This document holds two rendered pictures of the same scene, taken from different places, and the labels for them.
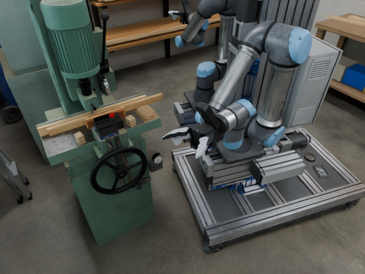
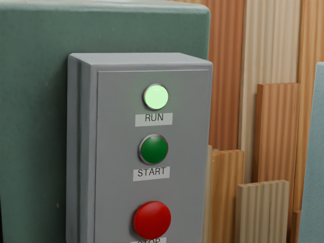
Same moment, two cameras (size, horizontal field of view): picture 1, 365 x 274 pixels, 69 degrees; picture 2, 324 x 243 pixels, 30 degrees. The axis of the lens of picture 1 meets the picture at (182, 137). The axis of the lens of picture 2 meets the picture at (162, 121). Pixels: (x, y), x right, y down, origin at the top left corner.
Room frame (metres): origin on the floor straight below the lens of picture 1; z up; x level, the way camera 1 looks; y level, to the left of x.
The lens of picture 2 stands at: (1.60, 0.07, 1.54)
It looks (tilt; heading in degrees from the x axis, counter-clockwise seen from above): 13 degrees down; 97
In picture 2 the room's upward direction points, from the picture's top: 3 degrees clockwise
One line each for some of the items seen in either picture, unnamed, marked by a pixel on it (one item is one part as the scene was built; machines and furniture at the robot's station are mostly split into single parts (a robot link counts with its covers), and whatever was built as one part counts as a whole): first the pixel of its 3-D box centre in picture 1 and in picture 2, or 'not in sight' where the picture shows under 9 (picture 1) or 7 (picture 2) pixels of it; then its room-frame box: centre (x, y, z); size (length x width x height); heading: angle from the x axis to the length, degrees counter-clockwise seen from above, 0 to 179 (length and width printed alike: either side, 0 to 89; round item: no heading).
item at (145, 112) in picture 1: (145, 111); not in sight; (1.24, 0.21, 0.92); 0.14 x 0.09 x 0.04; 32
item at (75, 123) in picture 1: (109, 112); not in sight; (1.22, 0.40, 0.92); 0.65 x 0.02 x 0.04; 122
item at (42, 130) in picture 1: (96, 113); not in sight; (1.21, 0.47, 0.93); 0.60 x 0.02 x 0.05; 122
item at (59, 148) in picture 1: (106, 134); not in sight; (1.10, 0.41, 0.87); 0.61 x 0.30 x 0.06; 122
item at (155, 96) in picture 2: not in sight; (156, 97); (1.54, 0.50, 1.46); 0.02 x 0.01 x 0.02; 32
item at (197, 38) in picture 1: (197, 37); not in sight; (1.84, -0.10, 1.12); 0.11 x 0.08 x 0.11; 122
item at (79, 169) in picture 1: (93, 129); not in sight; (1.28, 0.55, 0.76); 0.57 x 0.45 x 0.09; 32
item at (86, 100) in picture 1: (88, 99); not in sight; (1.19, 0.49, 1.03); 0.14 x 0.07 x 0.09; 32
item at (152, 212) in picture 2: not in sight; (152, 220); (1.54, 0.50, 1.36); 0.03 x 0.01 x 0.03; 32
